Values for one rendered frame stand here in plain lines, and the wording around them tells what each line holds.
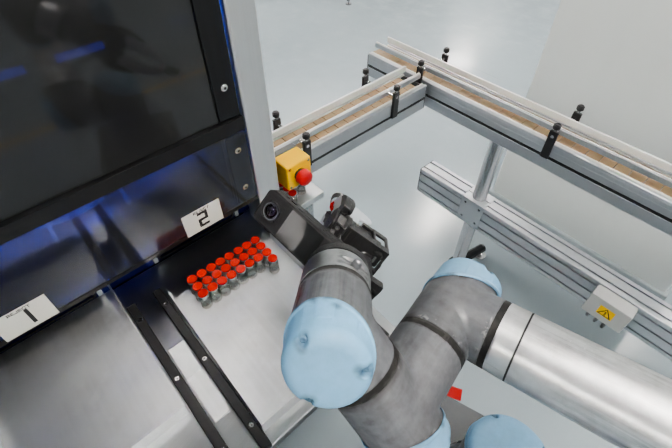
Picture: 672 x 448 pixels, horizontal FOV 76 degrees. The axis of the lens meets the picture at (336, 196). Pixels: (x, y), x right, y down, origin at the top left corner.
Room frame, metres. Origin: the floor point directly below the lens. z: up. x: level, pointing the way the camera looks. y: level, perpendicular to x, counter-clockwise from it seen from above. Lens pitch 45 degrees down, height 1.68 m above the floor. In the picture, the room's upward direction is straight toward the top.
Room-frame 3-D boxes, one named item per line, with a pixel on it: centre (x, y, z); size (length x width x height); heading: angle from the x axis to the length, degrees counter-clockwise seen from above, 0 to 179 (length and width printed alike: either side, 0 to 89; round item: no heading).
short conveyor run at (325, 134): (1.08, -0.01, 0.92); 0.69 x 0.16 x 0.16; 132
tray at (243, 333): (0.45, 0.14, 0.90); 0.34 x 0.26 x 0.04; 42
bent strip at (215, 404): (0.31, 0.24, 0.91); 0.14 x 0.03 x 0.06; 43
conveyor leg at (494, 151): (1.13, -0.53, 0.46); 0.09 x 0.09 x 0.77; 42
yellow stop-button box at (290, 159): (0.79, 0.11, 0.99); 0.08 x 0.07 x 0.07; 42
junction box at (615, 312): (0.69, -0.84, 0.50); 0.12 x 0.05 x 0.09; 42
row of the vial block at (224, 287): (0.53, 0.21, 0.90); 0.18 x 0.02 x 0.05; 132
